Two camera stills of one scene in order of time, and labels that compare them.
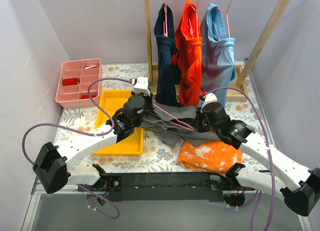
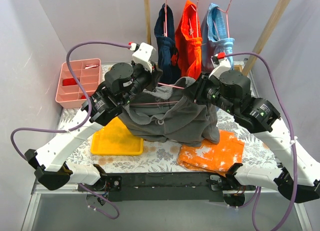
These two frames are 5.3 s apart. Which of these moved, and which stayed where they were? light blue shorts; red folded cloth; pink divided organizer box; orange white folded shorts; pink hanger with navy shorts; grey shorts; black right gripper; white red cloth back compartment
Moved: black right gripper; grey shorts
Stayed: light blue shorts; red folded cloth; pink divided organizer box; pink hanger with navy shorts; white red cloth back compartment; orange white folded shorts
